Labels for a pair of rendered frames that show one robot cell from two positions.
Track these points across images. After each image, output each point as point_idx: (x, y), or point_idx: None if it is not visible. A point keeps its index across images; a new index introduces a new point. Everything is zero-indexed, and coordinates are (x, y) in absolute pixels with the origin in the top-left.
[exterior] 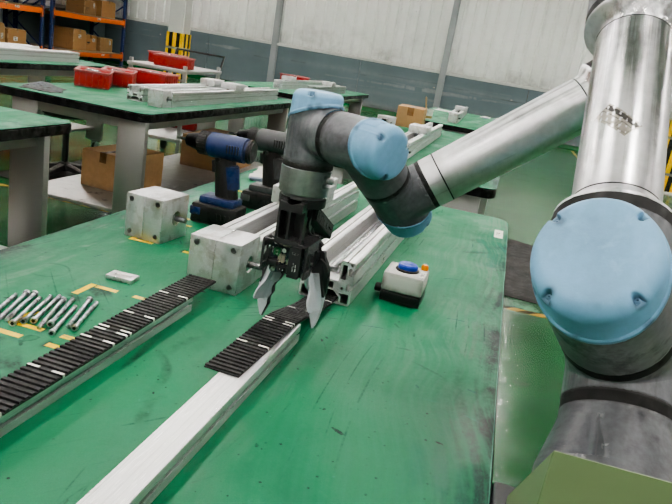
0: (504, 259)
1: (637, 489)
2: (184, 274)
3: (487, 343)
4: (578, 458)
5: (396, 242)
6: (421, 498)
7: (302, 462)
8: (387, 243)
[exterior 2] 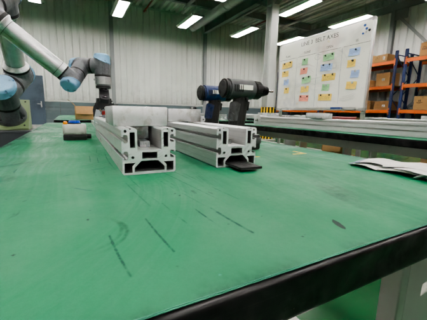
0: None
1: None
2: None
3: (25, 137)
4: (25, 100)
5: (105, 143)
6: (49, 129)
7: None
8: (100, 129)
